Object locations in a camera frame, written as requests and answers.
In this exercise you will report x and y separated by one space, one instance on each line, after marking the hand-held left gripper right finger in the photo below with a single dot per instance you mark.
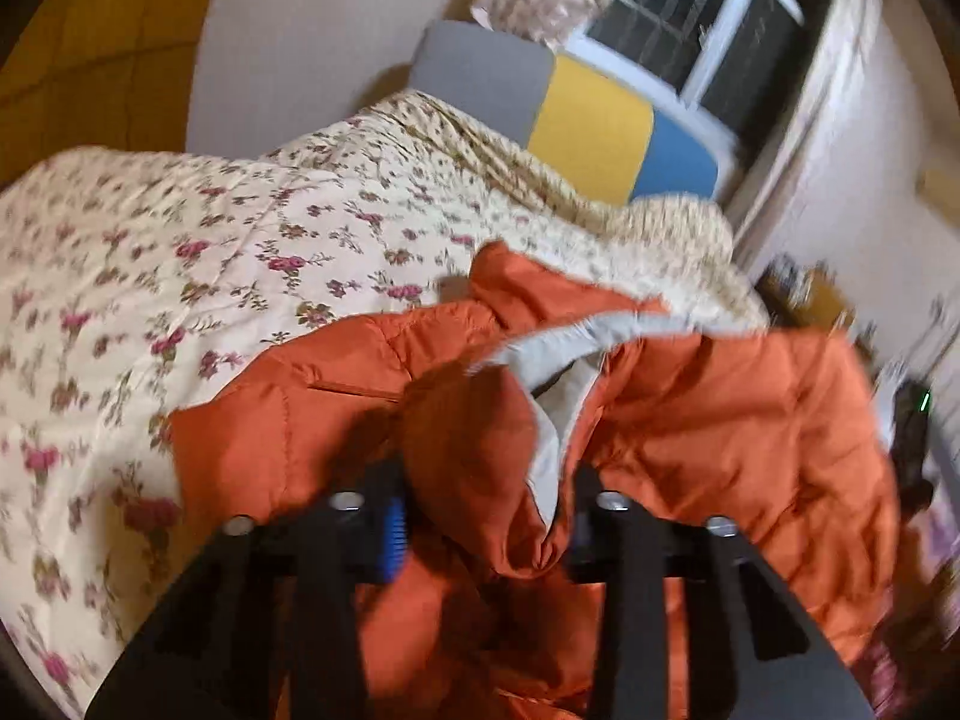
592 532

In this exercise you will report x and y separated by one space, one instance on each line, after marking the orange down jacket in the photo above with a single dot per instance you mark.
712 427

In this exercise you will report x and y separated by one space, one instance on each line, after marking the wooden wardrobe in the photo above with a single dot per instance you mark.
97 30

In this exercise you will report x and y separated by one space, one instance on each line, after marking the barred window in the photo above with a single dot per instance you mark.
660 22

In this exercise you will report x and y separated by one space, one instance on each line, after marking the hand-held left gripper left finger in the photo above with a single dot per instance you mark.
394 532

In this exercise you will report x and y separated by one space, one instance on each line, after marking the grey yellow blue headboard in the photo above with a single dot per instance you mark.
600 120

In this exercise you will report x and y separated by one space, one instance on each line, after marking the floral quilt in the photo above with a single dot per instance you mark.
187 240

